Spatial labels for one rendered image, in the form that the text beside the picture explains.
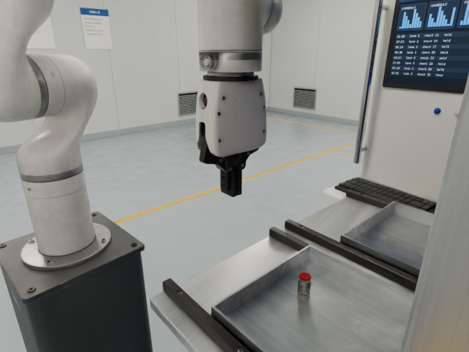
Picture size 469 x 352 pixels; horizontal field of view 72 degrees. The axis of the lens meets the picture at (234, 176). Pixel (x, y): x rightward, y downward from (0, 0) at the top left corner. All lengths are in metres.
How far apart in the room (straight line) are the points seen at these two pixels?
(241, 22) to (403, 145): 0.99
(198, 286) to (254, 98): 0.36
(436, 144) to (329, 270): 0.71
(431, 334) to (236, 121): 0.31
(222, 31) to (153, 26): 5.59
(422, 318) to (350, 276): 0.45
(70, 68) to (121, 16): 5.03
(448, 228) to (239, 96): 0.31
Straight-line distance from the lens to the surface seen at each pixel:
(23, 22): 0.69
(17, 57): 0.68
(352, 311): 0.62
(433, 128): 1.26
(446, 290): 0.21
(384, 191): 1.26
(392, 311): 0.64
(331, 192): 1.25
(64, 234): 0.79
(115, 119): 5.72
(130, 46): 5.78
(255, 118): 0.46
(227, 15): 0.42
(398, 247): 0.82
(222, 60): 0.42
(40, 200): 0.77
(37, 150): 0.74
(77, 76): 0.75
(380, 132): 1.35
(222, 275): 0.66
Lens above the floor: 1.29
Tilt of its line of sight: 21 degrees down
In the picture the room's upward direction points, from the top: straight up
